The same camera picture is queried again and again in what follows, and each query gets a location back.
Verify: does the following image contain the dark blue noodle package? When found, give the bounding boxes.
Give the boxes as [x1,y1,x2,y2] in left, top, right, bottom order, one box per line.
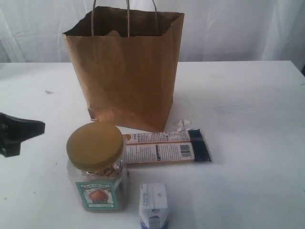
[124,129,212,165]

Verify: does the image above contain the brown paper shopping bag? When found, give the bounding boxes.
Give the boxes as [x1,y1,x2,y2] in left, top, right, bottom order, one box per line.
[63,5,184,132]

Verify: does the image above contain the small white milk carton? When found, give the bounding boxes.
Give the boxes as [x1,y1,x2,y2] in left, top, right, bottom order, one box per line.
[139,183,170,229]

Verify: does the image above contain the white backdrop curtain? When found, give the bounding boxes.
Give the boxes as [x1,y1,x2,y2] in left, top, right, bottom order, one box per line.
[0,0,305,68]

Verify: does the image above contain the brown kraft pouch orange label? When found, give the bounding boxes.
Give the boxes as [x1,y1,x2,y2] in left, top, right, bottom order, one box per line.
[105,31,120,37]

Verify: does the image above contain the white crumpled paper bits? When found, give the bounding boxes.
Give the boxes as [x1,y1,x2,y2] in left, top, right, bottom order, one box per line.
[176,119,193,131]

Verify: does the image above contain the clear nut jar gold lid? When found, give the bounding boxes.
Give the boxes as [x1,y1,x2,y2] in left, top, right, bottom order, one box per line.
[66,122,129,212]

